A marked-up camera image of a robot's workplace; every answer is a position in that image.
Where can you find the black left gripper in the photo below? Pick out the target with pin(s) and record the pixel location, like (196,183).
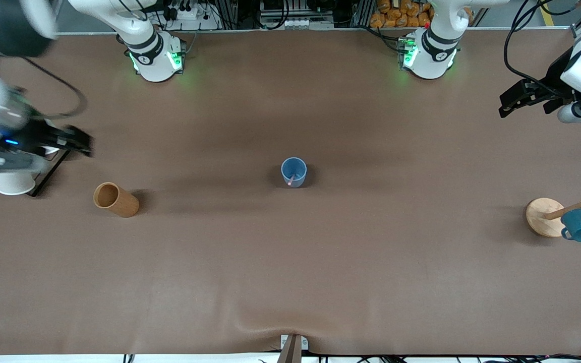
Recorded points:
(554,74)

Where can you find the wooden cylinder cup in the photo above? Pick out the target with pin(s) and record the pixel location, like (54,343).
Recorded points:
(124,204)

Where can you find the white terminal block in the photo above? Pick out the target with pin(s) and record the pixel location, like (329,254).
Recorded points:
(295,22)

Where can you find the white power strip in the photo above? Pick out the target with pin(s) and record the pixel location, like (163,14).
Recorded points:
(194,22)

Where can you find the orange bread pile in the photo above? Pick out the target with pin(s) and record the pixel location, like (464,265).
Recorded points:
(396,15)

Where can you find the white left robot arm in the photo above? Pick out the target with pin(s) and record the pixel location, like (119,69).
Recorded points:
(431,50)

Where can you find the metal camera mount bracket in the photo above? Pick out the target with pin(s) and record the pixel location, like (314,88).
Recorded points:
(293,353)

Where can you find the blue plastic cup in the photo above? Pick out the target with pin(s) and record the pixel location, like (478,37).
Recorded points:
(300,166)

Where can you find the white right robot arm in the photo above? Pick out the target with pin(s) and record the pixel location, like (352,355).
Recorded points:
(144,55)

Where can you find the wooden mug tree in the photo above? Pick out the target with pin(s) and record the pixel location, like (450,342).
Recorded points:
(542,222)

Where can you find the pink chopstick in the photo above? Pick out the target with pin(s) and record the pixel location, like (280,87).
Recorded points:
(292,180)

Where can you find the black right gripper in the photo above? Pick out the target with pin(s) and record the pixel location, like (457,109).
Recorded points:
(40,135)

